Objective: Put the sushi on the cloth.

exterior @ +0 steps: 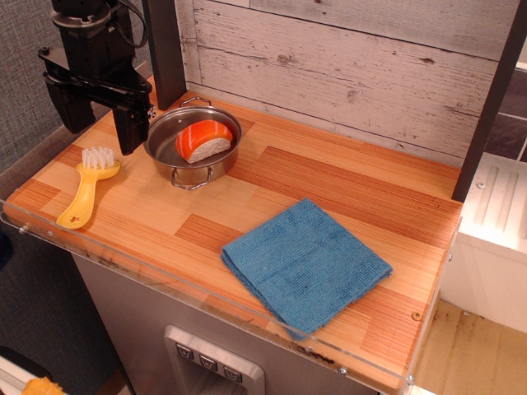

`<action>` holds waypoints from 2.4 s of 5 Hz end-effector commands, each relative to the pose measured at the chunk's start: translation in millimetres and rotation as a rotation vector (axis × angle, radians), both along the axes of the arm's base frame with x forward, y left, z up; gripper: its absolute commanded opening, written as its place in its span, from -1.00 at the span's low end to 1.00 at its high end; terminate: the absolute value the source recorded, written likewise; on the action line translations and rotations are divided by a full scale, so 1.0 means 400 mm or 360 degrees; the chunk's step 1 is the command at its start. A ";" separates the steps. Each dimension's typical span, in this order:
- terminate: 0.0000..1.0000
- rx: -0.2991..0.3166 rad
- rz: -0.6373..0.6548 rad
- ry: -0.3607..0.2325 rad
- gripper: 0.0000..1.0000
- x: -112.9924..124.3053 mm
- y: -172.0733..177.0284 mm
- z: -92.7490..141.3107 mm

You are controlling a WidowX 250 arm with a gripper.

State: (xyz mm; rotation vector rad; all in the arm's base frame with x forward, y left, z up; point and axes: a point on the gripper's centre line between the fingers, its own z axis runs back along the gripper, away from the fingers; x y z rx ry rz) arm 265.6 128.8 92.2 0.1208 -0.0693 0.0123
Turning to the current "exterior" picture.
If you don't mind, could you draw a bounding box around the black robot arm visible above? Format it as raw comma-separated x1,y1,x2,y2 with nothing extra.
38,0,153,155

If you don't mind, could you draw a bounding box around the white side cabinet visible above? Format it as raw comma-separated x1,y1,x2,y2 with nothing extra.
440,154,526,332

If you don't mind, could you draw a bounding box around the dark left post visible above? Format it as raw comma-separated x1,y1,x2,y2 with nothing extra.
142,0,187,110

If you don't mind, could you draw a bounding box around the small steel pot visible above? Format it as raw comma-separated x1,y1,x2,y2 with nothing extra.
143,96,243,190

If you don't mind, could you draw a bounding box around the silver dispenser button panel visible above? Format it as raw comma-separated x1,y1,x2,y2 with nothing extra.
164,325,266,394

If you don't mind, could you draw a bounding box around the yellow dish brush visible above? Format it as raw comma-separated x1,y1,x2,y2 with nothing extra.
56,146,120,230

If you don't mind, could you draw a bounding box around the salmon sushi toy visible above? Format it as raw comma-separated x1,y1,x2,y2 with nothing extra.
175,119,234,164

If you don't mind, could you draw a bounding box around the blue folded cloth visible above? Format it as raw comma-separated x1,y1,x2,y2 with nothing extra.
221,198,393,340

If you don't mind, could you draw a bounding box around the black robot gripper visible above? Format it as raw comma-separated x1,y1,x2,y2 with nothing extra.
38,11,152,156

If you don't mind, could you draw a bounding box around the dark right post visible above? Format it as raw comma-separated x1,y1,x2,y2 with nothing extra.
451,0,526,202

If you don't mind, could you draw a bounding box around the dark post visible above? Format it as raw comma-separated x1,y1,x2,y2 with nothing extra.
142,0,187,110
451,0,526,202

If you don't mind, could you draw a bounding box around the clear acrylic guard rail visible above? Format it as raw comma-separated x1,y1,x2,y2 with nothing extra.
2,203,437,394

